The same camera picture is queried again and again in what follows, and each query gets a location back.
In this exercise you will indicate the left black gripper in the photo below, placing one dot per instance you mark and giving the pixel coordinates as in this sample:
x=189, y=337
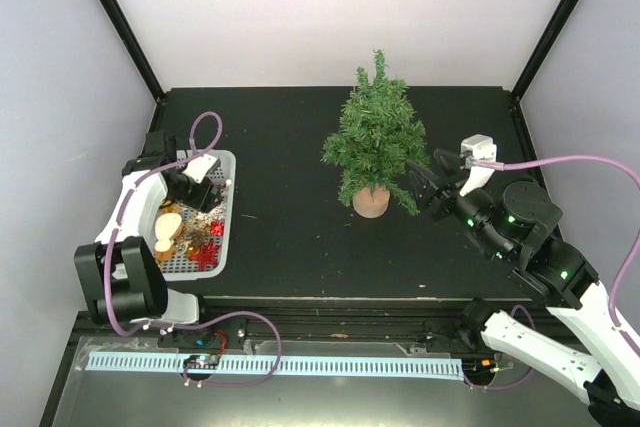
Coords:
x=203, y=199

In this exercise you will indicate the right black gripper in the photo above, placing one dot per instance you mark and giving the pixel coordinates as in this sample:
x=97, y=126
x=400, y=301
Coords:
x=433, y=188

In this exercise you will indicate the small green christmas tree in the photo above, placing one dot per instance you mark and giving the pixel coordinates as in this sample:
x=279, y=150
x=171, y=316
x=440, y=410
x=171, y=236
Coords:
x=378, y=135

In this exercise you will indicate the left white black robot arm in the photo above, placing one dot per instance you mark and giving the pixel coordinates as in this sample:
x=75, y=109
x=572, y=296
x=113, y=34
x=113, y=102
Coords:
x=118, y=272

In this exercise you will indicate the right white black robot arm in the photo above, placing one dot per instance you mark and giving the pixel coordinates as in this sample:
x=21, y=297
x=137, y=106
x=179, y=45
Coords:
x=517, y=228

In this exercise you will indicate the terracotta tree pot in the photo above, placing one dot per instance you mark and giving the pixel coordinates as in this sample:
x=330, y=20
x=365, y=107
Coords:
x=371, y=203

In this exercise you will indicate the wooden slice ornament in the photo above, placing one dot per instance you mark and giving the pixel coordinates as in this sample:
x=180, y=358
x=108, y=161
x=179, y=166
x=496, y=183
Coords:
x=167, y=228

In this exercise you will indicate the red gift box ornament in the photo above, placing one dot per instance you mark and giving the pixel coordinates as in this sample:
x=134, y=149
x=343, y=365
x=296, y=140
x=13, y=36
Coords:
x=217, y=228

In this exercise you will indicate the pine cone ornament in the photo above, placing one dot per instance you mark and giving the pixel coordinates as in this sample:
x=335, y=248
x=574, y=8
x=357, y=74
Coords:
x=197, y=238

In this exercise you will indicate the white plastic basket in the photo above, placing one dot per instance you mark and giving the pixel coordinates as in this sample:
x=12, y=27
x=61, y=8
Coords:
x=178, y=268

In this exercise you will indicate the red snowflake ornament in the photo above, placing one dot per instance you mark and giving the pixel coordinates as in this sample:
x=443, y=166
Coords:
x=205, y=256

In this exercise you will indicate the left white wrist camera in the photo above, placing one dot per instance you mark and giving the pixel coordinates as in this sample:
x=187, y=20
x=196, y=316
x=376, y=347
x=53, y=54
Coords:
x=197, y=168

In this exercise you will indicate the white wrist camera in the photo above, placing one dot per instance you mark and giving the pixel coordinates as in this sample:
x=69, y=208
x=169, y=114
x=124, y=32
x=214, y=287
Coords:
x=477, y=151
x=197, y=168

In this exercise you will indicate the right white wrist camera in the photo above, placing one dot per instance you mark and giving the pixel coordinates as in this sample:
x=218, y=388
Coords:
x=477, y=151

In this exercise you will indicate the light blue slotted cable duct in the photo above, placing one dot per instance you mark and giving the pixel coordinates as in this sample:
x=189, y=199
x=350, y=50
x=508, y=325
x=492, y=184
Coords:
x=261, y=365

